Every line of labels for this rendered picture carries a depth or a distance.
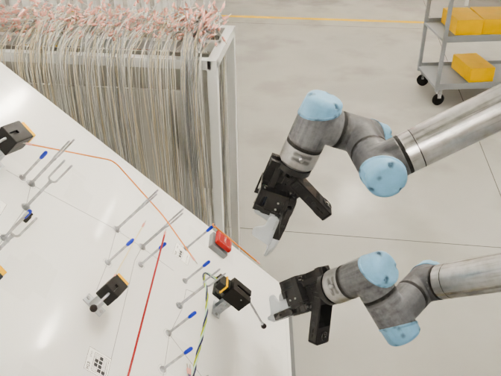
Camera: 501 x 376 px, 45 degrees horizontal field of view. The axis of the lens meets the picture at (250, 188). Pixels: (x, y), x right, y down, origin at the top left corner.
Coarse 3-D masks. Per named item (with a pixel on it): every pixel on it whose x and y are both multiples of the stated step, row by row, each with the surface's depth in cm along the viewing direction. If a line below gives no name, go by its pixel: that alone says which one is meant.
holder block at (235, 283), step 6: (234, 282) 138; (240, 282) 140; (234, 288) 137; (240, 288) 139; (246, 288) 140; (222, 294) 138; (228, 294) 137; (234, 294) 137; (240, 294) 137; (246, 294) 139; (228, 300) 138; (234, 300) 138; (240, 300) 138; (246, 300) 138; (234, 306) 139; (240, 306) 139
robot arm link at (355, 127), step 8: (344, 112) 117; (344, 120) 115; (352, 120) 116; (360, 120) 117; (368, 120) 118; (376, 120) 119; (344, 128) 115; (352, 128) 115; (360, 128) 115; (368, 128) 114; (376, 128) 116; (384, 128) 118; (344, 136) 115; (352, 136) 115; (360, 136) 113; (384, 136) 117; (336, 144) 117; (344, 144) 116; (352, 144) 113
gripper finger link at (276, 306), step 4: (272, 296) 140; (272, 300) 140; (276, 300) 139; (272, 304) 140; (276, 304) 139; (280, 304) 138; (284, 304) 137; (272, 308) 140; (276, 308) 139; (280, 308) 138; (284, 308) 137; (272, 312) 140; (276, 312) 139; (268, 316) 141; (272, 316) 139; (288, 316) 138; (272, 320) 140
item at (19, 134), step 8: (0, 128) 112; (8, 128) 112; (16, 128) 114; (24, 128) 116; (0, 136) 112; (8, 136) 112; (16, 136) 113; (24, 136) 115; (32, 136) 116; (0, 144) 113; (8, 144) 112; (16, 144) 112; (24, 144) 116; (0, 152) 115; (8, 152) 113; (0, 160) 118; (0, 168) 117
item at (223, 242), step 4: (216, 232) 160; (220, 232) 160; (216, 236) 158; (220, 236) 158; (224, 236) 160; (216, 240) 157; (220, 240) 157; (224, 240) 159; (228, 240) 161; (216, 244) 158; (220, 244) 157; (224, 244) 158; (228, 244) 159; (224, 248) 158; (228, 248) 158; (228, 252) 159
